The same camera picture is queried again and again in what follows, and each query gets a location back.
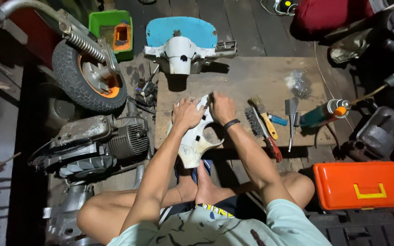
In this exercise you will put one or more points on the person's left hand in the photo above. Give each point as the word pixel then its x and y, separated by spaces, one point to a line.
pixel 186 112

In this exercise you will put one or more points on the person's right hand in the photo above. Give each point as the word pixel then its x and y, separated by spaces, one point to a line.
pixel 221 108

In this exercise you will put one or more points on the person's right fingers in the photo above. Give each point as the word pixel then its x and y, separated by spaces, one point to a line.
pixel 214 98

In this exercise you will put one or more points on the person's left fingers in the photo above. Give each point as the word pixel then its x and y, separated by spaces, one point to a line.
pixel 190 101

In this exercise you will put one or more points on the white scooter headset cover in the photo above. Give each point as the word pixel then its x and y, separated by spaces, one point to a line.
pixel 197 140

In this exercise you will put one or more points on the black wristband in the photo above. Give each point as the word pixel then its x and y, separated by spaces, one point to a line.
pixel 231 123

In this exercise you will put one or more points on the wooden board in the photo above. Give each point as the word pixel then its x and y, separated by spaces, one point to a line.
pixel 245 85

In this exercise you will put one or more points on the blue and white scooter headset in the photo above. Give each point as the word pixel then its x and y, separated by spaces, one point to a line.
pixel 183 47

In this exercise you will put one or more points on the blue lighter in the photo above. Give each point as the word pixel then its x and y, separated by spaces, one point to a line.
pixel 277 120

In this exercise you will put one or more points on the blue sandal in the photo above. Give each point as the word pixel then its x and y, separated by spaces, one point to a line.
pixel 193 169

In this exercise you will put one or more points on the metal scraper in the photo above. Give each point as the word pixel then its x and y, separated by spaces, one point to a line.
pixel 290 116

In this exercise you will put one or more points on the steel wool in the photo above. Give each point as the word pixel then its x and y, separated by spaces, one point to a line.
pixel 298 83

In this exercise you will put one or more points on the small screwdriver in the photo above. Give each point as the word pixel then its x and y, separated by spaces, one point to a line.
pixel 296 121

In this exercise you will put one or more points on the orange plastic part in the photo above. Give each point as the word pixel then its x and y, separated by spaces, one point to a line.
pixel 121 37

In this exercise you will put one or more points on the scooter engine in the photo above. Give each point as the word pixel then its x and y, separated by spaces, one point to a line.
pixel 94 147

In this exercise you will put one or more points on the scooter front wheel with fork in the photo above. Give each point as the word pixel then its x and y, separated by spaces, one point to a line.
pixel 87 68

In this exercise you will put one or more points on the green gas torch canister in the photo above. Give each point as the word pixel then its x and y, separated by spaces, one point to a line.
pixel 323 112

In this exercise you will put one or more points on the green plastic tray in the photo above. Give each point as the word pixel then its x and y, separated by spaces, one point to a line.
pixel 106 24

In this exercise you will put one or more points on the red cushion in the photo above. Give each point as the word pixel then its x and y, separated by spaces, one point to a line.
pixel 330 15

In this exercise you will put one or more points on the grey scooter body part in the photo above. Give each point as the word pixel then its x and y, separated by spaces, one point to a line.
pixel 70 215

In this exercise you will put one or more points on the dark scooter body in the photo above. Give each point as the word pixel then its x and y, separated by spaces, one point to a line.
pixel 378 44

